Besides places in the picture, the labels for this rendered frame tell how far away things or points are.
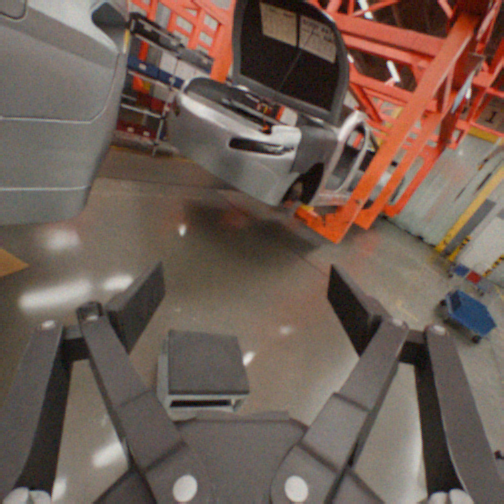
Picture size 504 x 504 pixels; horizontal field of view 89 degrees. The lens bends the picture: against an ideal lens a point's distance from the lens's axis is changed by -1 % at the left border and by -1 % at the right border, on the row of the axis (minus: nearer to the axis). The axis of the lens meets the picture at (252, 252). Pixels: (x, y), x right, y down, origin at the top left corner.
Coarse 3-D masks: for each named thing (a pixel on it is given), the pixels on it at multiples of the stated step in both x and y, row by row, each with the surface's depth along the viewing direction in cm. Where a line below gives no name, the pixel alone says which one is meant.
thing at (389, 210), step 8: (440, 144) 734; (432, 152) 747; (432, 160) 750; (424, 168) 764; (416, 176) 778; (408, 192) 796; (400, 200) 811; (384, 208) 840; (392, 208) 827; (392, 216) 831
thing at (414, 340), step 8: (368, 296) 17; (376, 304) 16; (384, 312) 15; (408, 336) 13; (416, 336) 13; (408, 344) 13; (416, 344) 13; (408, 352) 13; (416, 352) 13; (424, 352) 13; (400, 360) 13; (408, 360) 13; (416, 360) 13; (424, 360) 13
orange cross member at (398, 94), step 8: (352, 72) 459; (352, 80) 461; (360, 80) 454; (368, 80) 448; (368, 88) 454; (376, 88) 443; (384, 88) 437; (392, 88) 431; (392, 96) 433; (400, 96) 427; (408, 96) 421; (432, 104) 405; (424, 112) 417; (432, 112) 411; (424, 120) 419
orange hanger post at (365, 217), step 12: (432, 120) 407; (420, 132) 418; (432, 132) 415; (420, 144) 421; (408, 156) 433; (396, 168) 445; (408, 168) 442; (396, 180) 448; (384, 192) 461; (384, 204) 475; (360, 216) 490; (372, 216) 478
